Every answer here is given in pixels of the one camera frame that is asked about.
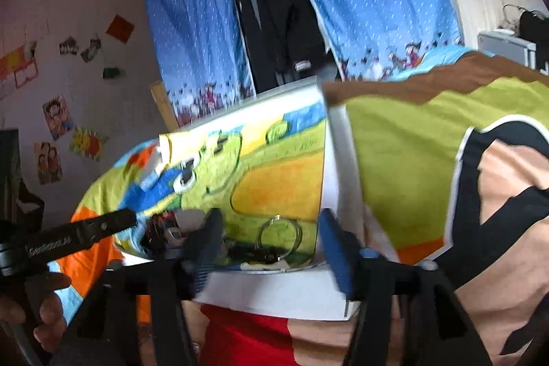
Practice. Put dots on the hanging dark clothes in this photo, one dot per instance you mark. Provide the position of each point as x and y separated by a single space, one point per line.
274 14

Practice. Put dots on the cartoon family poster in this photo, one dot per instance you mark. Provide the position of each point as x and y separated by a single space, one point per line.
48 162

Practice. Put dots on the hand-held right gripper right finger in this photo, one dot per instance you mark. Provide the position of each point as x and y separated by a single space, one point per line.
339 259

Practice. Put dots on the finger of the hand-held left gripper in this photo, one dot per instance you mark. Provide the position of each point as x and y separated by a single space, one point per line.
107 224

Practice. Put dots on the yellow bear sun poster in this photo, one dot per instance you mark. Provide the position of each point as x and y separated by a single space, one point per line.
88 143

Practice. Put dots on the wooden cabinet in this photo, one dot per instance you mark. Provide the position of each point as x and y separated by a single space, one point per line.
165 104

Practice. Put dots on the green hanging pouch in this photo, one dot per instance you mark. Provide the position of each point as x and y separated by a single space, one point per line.
114 72

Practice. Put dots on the small wall photo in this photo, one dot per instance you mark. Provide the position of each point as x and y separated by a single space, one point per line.
68 45
91 50

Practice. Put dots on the black backpack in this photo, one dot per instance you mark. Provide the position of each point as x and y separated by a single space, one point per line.
536 36

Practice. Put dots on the colourful striped bed blanket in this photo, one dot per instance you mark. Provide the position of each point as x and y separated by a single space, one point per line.
411 160

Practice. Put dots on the red diamond paper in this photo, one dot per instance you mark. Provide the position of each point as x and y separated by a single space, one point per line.
120 28

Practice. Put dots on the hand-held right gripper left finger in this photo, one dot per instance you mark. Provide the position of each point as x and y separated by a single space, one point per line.
206 250

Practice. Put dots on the white shallow tray box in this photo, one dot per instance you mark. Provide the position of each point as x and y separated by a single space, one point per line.
339 164

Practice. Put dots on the black office chair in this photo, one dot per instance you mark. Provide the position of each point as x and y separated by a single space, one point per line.
17 177

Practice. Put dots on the person's left hand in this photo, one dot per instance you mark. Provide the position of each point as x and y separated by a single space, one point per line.
53 314

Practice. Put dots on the cartoon boy poster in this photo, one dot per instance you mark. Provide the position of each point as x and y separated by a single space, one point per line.
58 117

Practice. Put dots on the white low box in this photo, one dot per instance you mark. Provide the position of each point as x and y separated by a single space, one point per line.
506 46

